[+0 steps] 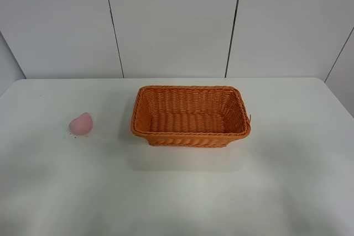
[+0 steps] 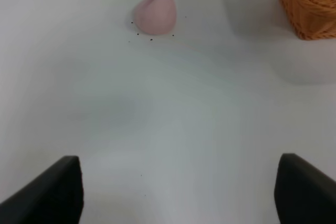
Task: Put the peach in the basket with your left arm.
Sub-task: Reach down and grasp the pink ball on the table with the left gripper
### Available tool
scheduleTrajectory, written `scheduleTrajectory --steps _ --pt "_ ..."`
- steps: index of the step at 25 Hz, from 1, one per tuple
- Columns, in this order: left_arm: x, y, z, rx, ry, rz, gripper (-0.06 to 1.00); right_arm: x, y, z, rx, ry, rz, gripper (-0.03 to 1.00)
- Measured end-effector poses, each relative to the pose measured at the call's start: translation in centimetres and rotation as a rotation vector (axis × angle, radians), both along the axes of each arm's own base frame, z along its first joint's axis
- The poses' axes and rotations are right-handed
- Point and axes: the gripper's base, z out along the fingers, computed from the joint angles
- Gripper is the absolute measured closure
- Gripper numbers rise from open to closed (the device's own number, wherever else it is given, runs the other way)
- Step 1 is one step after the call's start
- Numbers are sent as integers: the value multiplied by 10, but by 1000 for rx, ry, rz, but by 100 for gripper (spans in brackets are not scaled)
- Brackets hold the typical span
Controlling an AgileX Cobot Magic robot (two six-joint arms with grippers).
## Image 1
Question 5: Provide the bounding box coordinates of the pink peach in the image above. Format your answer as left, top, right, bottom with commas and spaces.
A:
69, 112, 93, 135

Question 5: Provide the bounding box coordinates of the orange woven basket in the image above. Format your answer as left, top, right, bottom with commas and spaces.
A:
131, 86, 251, 148

